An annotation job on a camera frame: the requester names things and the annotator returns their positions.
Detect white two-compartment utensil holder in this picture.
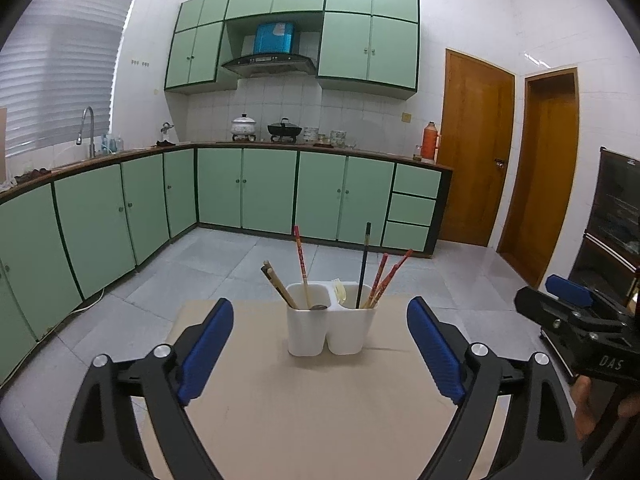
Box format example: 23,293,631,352
286,282,378,357

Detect wooden door with handle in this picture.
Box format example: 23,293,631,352
439,48,516,248

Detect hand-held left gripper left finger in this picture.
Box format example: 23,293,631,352
57,297,235,480

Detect black glass-front cabinet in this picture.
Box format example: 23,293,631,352
569,146,640,311

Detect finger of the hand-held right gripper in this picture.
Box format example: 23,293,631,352
545,274,596,309
514,285,581,333

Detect black range hood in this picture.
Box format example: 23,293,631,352
221,52,317,79

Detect black wok with lid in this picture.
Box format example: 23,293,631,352
266,118,304,143

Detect plain wooden chopstick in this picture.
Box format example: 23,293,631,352
267,267,299,309
263,260,297,308

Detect green base kitchen cabinets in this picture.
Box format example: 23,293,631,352
0,142,453,386

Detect person's right hand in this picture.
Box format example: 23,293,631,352
571,375,640,441

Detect green cabinet drawer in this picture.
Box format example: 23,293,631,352
387,192,437,227
392,162,442,199
382,221,432,251

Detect white window blinds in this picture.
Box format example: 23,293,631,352
0,0,138,158

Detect chrome kitchen faucet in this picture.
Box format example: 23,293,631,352
76,106,97,158

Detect green wall kitchen cabinets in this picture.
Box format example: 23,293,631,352
164,0,421,102

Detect red floral wooden chopstick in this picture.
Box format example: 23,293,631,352
372,260,403,307
372,249,414,307
369,253,390,308
293,226,311,309

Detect white cooking pot with lid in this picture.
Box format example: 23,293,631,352
231,114,259,141

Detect black chopstick with gold band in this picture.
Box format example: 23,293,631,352
356,222,373,309
260,265,291,306

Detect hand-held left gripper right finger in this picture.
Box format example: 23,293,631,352
406,296,585,480

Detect plain wooden door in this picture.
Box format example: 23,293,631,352
496,67,581,288

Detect orange thermos flask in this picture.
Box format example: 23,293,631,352
421,121,440,162

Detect white power cable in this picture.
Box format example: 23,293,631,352
42,287,106,333

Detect blue film-covered hood chimney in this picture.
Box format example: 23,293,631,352
253,22,296,55

